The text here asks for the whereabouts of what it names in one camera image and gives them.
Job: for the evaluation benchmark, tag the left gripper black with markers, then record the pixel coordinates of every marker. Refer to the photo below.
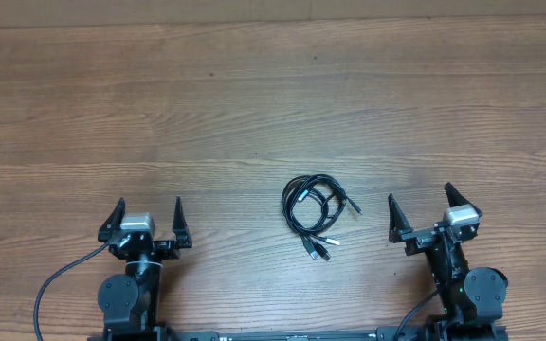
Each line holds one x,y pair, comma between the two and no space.
170,248

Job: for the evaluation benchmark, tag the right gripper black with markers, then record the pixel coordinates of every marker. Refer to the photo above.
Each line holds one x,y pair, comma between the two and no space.
419,239

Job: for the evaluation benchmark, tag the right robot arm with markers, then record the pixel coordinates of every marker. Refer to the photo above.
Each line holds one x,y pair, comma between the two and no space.
466,303

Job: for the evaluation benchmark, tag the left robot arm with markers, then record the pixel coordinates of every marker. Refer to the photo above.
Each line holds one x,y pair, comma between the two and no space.
129,301

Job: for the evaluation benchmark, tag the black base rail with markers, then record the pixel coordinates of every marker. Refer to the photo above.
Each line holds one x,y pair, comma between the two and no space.
380,334

